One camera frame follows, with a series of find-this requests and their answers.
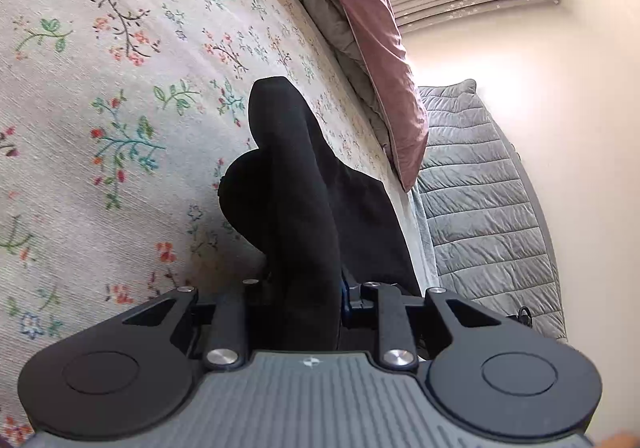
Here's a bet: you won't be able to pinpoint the black cable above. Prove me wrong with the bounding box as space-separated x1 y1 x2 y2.
507 305 533 329

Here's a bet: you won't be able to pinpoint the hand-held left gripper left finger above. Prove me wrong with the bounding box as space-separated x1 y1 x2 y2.
120 278 259 371

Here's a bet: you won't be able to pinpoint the grey quilted headboard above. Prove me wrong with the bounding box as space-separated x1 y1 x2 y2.
415 78 568 344

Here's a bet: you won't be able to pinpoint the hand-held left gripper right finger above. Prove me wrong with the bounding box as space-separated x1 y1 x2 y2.
340 278 503 372

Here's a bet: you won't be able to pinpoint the grey blanket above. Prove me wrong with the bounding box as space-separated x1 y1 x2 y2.
407 188 441 289

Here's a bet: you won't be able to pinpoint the floral bed sheet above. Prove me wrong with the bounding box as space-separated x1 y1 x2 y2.
0 0 406 444

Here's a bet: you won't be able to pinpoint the black pants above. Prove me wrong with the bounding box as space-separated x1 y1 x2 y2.
217 75 423 351

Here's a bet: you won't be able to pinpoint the pink duvet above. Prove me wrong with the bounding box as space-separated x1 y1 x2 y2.
245 0 430 194

